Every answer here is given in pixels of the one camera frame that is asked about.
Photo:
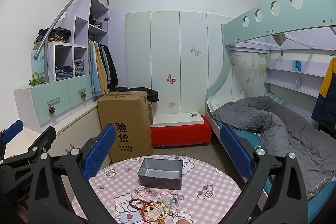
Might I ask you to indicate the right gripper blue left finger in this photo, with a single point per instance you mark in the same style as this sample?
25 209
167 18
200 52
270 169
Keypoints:
81 164

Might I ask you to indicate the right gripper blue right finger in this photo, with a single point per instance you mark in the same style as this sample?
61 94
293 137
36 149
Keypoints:
274 191

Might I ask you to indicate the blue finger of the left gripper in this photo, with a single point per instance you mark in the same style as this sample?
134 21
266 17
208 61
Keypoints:
11 132
44 142

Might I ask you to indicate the beige low cabinet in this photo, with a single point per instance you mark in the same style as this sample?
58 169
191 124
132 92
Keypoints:
72 131

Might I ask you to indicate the teal drawer cabinet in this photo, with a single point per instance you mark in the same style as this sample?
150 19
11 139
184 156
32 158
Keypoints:
47 104

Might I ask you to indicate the grey duvet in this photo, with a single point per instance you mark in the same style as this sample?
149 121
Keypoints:
283 131

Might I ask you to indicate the pink checkered tablecloth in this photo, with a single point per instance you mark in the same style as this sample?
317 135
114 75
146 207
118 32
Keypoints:
205 197

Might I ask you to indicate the large cardboard box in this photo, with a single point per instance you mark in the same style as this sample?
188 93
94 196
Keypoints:
128 112

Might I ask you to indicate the red storage bench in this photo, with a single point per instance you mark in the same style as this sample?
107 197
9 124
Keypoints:
184 135

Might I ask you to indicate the grey metal tin box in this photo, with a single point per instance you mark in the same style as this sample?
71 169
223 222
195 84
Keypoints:
161 173

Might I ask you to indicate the folded jeans in cubby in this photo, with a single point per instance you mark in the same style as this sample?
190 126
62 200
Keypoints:
67 72

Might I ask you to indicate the hanging clothes row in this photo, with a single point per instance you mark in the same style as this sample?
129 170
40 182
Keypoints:
101 69

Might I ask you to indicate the black bag behind box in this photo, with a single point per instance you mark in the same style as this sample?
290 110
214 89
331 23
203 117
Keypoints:
152 95

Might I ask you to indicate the teal bed sheet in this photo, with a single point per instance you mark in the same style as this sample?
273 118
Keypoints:
320 208

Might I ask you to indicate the yellow navy hanging jacket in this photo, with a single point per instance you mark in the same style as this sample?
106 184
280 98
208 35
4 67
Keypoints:
325 106

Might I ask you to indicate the purple staircase shelf unit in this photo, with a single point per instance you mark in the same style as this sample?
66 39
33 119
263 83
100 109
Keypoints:
90 19

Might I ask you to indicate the blue can on shelf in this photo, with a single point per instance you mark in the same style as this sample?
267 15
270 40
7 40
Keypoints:
298 66

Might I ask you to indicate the dark clothes pile on shelf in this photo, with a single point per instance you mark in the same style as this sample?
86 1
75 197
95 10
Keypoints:
57 34

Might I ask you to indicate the white wardrobe with butterflies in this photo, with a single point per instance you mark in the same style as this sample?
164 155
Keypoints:
178 54

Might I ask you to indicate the pearl chain keyring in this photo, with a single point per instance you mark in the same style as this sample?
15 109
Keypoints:
143 190

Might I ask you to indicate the teal bunk bed frame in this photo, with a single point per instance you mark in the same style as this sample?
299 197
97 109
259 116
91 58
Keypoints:
294 15

